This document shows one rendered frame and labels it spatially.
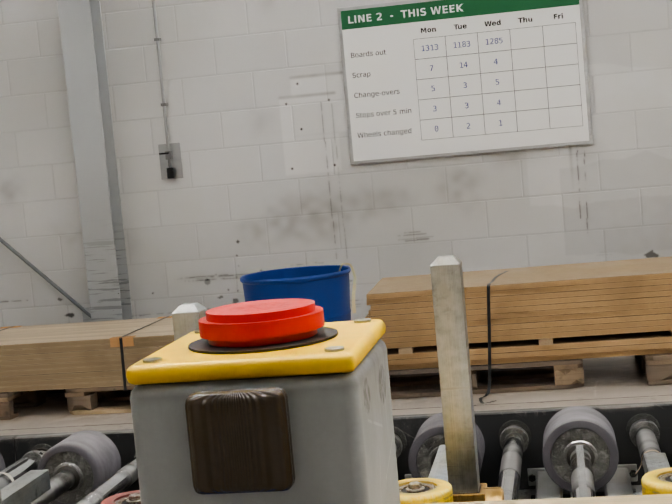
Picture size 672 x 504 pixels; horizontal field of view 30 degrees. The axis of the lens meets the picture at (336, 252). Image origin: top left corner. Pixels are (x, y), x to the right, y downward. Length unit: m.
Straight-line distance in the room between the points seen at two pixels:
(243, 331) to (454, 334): 1.11
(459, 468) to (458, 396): 0.09
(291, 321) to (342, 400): 0.03
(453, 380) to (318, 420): 1.13
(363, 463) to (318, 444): 0.01
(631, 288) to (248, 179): 2.62
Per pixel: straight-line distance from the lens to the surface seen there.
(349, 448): 0.37
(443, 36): 7.55
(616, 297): 6.29
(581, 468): 1.76
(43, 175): 8.18
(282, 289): 5.93
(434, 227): 7.58
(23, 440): 2.23
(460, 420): 1.50
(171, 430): 0.38
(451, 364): 1.49
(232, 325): 0.38
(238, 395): 0.36
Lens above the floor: 1.28
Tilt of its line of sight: 5 degrees down
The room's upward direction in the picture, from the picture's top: 5 degrees counter-clockwise
